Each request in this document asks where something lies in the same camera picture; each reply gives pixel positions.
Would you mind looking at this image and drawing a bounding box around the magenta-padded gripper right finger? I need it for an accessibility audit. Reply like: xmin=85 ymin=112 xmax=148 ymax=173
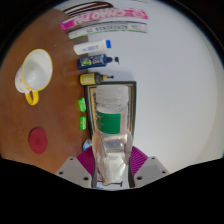
xmin=127 ymin=145 xmax=171 ymax=189

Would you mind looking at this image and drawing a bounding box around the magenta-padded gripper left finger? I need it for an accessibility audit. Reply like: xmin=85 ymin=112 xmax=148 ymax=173
xmin=54 ymin=145 xmax=98 ymax=189

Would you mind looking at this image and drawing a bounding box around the clear green-labelled drink bottle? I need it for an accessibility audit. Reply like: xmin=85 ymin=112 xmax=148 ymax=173
xmin=90 ymin=84 xmax=134 ymax=186

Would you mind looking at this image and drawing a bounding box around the flat round red coaster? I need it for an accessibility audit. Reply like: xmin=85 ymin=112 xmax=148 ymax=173
xmin=28 ymin=127 xmax=49 ymax=155

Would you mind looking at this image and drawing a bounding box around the framed group photo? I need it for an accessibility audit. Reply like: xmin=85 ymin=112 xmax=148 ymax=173
xmin=83 ymin=80 xmax=137 ymax=148

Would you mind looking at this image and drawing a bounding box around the dark yellow-labelled pump bottle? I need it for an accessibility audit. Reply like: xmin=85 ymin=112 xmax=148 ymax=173
xmin=79 ymin=72 xmax=115 ymax=86

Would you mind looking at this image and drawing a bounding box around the dark blue pump bottle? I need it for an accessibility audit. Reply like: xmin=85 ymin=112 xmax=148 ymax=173
xmin=77 ymin=53 xmax=120 ymax=71

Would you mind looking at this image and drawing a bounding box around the white bottle with blue cap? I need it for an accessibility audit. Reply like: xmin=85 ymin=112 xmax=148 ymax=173
xmin=72 ymin=39 xmax=112 ymax=56

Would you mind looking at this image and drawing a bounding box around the pink and white tube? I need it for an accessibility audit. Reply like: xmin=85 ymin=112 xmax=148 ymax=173
xmin=60 ymin=8 xmax=149 ymax=31

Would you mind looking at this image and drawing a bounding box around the white mug with yellow handle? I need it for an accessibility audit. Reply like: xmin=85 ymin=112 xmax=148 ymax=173
xmin=14 ymin=48 xmax=54 ymax=106

